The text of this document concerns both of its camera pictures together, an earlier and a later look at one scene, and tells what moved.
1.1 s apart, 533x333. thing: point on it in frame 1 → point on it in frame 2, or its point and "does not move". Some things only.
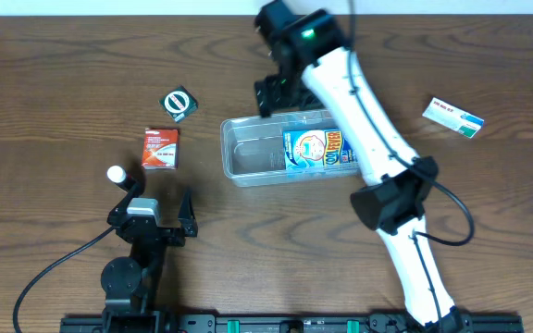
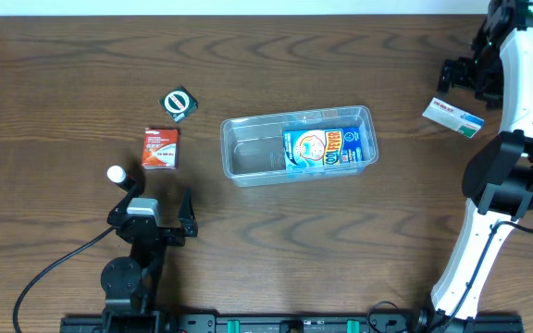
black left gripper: [188, 225] does not move
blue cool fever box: [317, 149] does not move
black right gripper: [276, 91] → [465, 72]
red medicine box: [161, 149] does not move
